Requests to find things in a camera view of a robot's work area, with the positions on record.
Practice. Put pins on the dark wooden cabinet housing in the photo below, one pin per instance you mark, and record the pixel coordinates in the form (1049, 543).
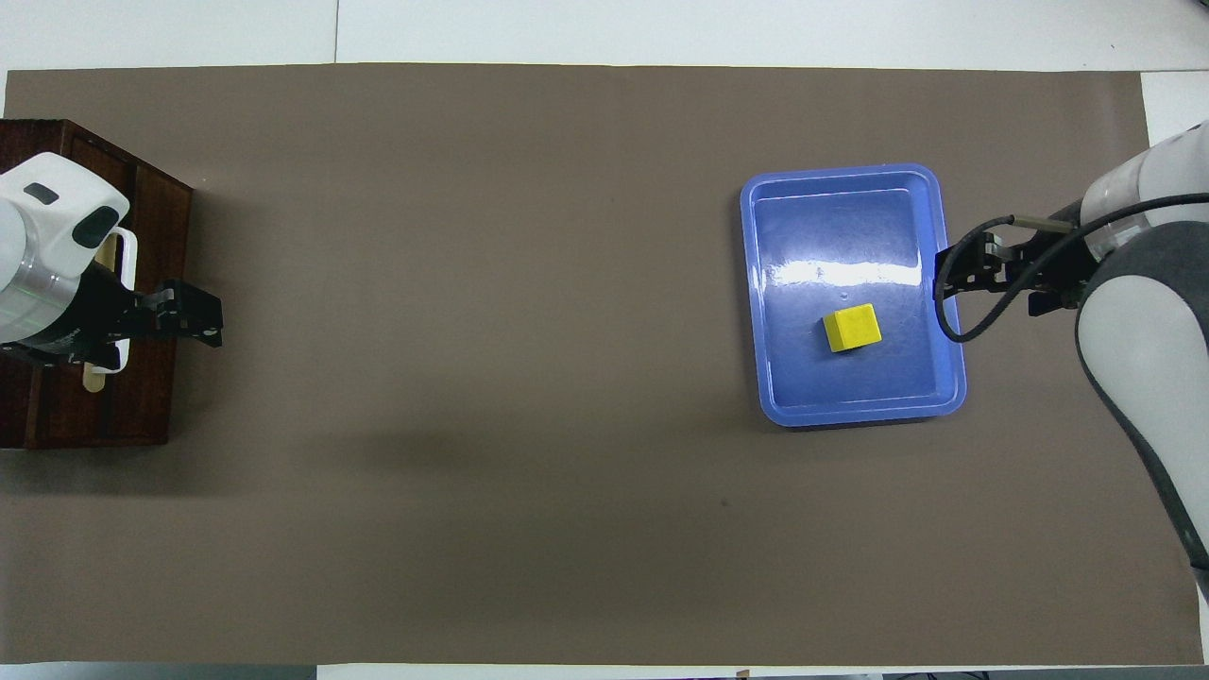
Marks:
(38, 406)

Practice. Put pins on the blue plastic tray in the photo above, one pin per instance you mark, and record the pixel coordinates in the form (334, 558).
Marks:
(850, 246)

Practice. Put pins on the brown table mat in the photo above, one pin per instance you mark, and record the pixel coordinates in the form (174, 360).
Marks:
(567, 425)

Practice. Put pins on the yellow cube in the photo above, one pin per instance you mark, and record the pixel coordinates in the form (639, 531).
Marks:
(853, 328)

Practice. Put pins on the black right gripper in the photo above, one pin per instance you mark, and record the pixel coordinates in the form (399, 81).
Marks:
(1053, 269)

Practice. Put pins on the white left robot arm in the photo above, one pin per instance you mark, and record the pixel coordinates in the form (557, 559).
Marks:
(47, 236)

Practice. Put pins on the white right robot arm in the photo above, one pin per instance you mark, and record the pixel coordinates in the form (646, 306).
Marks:
(1143, 321)

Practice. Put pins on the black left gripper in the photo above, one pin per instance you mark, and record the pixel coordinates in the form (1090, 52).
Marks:
(109, 316)

